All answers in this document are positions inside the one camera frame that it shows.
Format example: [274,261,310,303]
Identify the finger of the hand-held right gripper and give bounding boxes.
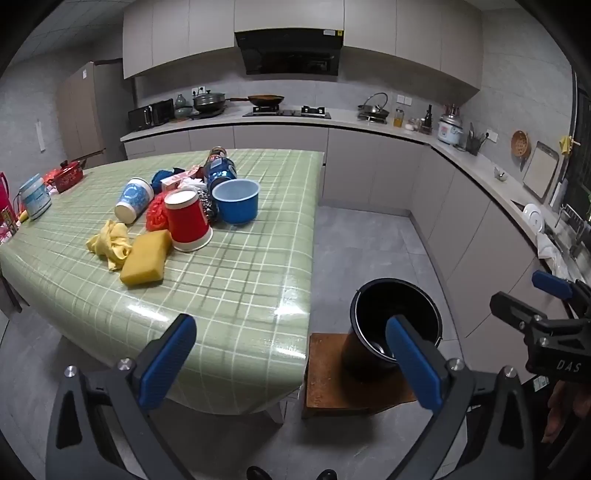
[532,271,591,319]
[490,292,551,334]

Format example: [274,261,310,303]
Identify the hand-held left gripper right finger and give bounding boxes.
[385,315,542,480]

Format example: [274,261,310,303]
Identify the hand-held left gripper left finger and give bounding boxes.
[45,314,198,480]

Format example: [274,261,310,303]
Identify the black bucket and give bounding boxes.
[342,278,443,383]

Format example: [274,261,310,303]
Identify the yellow sponge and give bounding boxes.
[120,229,172,287]

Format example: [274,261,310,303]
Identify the red paper cup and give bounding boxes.
[164,188,214,253]

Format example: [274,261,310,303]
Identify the red plastic bag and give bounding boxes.
[146,191,172,233]

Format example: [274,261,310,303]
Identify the metal scouring pad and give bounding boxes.
[196,188,218,224]

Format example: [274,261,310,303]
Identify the blue patterned paper cup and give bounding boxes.
[114,178,155,224]

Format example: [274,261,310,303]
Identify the blue plastic bowl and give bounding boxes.
[211,179,260,225]

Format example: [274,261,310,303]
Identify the pink carton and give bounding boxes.
[161,172,195,193]

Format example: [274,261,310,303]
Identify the blue cloth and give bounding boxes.
[151,167,185,195]

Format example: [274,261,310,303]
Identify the blue soda can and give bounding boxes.
[204,156,238,195]

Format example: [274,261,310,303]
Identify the person's right hand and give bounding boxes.
[544,382,578,443]

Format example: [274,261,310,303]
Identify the white rag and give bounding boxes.
[536,233,561,259]

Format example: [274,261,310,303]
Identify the steel faucet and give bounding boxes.
[570,198,591,259]

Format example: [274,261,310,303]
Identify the white plate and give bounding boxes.
[523,204,544,232]

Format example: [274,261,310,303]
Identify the wooden stool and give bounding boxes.
[302,332,419,420]

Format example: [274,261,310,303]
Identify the green plaid tablecloth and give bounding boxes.
[0,148,325,414]

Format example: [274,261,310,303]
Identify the pale cutting board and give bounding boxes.
[523,141,560,199]

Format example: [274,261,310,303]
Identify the bamboo strainer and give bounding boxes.
[511,130,533,171]

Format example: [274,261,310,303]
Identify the dark window with grille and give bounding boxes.
[561,69,591,217]

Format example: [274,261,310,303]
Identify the black utensil holder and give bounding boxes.
[465,122,485,156]

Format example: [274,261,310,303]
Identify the white rice cooker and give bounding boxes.
[436,113,465,147]

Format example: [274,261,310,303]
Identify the kitchen counter with base cabinets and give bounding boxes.
[120,108,591,340]

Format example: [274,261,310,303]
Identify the red cooking pot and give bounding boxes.
[46,158,90,193]

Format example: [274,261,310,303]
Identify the white and blue jar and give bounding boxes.
[19,174,52,220]

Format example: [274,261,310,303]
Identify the black microwave oven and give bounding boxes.
[128,99,175,132]

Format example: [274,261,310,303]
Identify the brown refrigerator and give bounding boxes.
[56,61,134,169]

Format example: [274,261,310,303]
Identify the grey lidded pan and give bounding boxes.
[191,89,228,114]

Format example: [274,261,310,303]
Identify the black gas stove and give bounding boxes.
[242,105,332,120]

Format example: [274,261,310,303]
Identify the black frying pan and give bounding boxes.
[226,93,286,108]

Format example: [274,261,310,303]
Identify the beige upper cabinets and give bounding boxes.
[122,0,483,104]

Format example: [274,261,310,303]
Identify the black range hood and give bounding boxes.
[234,28,345,76]

